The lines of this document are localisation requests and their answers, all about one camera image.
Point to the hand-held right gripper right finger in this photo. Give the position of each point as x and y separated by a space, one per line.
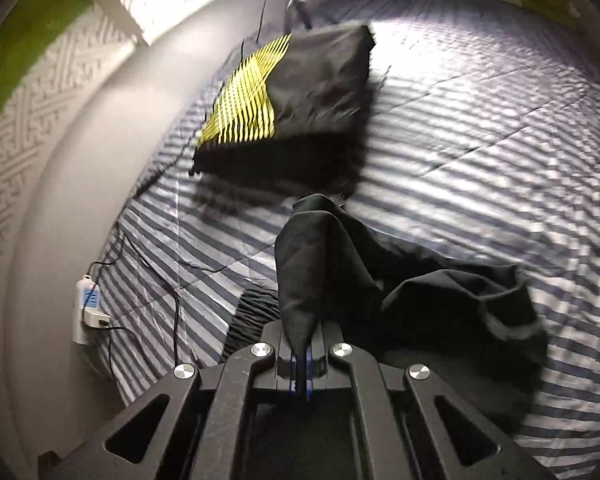
309 380

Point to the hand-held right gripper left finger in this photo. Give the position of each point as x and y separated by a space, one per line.
295 375

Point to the dark grey pants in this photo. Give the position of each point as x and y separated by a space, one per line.
430 300

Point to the white plug adapter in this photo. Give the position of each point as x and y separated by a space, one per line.
97 320

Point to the white blue power strip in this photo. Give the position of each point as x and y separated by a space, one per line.
86 295

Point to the striped blanket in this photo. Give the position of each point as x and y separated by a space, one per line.
480 160

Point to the folded black yellow shorts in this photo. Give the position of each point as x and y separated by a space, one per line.
320 85

